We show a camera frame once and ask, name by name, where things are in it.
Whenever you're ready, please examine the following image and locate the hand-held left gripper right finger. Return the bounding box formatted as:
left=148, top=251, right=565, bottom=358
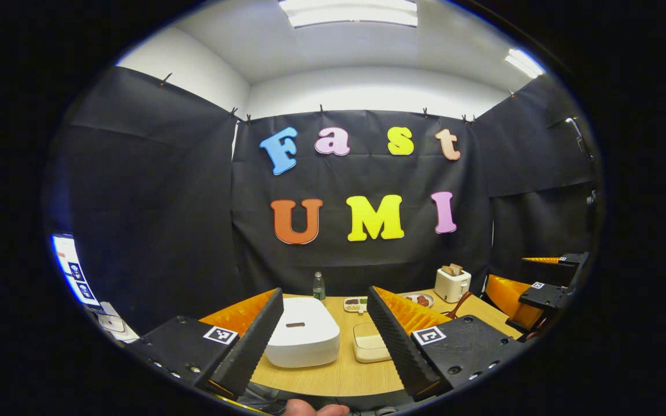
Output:
left=366, top=286, right=523, bottom=403

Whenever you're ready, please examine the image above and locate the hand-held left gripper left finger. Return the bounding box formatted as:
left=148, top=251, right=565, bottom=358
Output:
left=128, top=287, right=284, bottom=399

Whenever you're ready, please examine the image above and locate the white rice cooker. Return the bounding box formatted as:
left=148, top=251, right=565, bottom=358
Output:
left=264, top=296, right=341, bottom=369

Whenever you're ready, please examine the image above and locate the brown wooden spoon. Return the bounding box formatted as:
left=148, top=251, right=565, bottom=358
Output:
left=447, top=291, right=473, bottom=320

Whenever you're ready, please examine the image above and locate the white toaster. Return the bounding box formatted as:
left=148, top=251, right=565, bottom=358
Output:
left=434, top=263, right=472, bottom=304

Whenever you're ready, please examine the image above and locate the white rounded device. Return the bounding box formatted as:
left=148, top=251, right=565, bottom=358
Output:
left=97, top=300, right=140, bottom=343

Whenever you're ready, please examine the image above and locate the black backdrop cloth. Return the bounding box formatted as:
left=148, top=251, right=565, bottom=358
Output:
left=44, top=66, right=602, bottom=336

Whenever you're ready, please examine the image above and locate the computer monitor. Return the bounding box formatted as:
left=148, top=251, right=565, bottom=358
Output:
left=51, top=233, right=101, bottom=307

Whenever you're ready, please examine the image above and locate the ceiling light panel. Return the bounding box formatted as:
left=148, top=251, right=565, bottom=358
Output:
left=506, top=49, right=543, bottom=79
left=280, top=0, right=418, bottom=28

